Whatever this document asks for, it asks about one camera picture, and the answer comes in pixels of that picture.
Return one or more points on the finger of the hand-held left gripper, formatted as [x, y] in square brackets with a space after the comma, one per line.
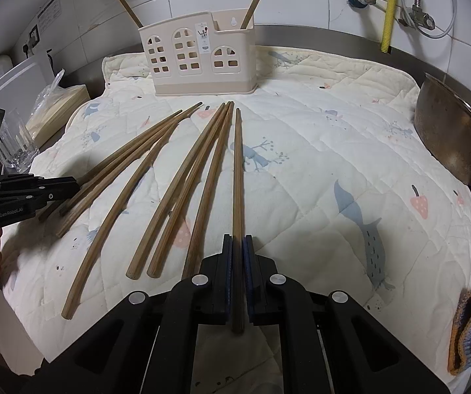
[34, 182]
[60, 196]

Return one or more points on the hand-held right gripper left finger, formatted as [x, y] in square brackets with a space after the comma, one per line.
[228, 271]

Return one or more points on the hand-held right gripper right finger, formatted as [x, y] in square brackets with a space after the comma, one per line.
[247, 271]

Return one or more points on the row of wooden chopsticks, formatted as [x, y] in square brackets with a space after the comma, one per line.
[186, 172]

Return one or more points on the beige plastic utensil holder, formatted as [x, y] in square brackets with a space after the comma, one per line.
[186, 78]

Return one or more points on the clear glass cup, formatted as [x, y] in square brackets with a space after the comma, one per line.
[15, 147]

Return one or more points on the white cutting board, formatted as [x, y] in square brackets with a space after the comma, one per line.
[17, 82]

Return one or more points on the white plastic container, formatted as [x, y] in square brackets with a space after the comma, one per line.
[0, 65]

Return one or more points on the wooden boards in plastic bag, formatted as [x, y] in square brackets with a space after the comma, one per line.
[56, 106]

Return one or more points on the printed quilted mat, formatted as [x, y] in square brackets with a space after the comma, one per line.
[342, 172]

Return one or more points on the steel pot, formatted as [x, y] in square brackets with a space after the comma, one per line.
[449, 131]

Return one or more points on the steel angle valve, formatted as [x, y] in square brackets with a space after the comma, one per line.
[422, 18]

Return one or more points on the wall power outlet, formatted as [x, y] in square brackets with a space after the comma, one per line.
[32, 39]

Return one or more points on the white wall label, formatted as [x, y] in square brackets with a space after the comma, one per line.
[49, 12]

